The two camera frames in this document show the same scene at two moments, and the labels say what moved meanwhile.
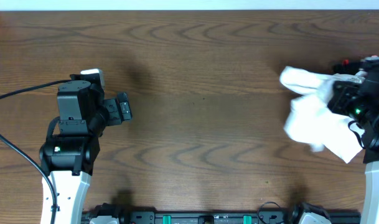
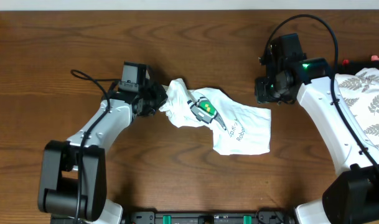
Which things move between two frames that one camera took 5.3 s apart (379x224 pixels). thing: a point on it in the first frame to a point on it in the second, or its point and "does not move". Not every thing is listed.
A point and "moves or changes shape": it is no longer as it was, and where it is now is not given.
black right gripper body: x=347 y=101 to x=269 y=91
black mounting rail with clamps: x=269 y=213 does not move
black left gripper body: x=111 y=116 to x=151 y=98
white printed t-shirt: x=310 y=121 moves or changes shape
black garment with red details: x=347 y=67 does not move
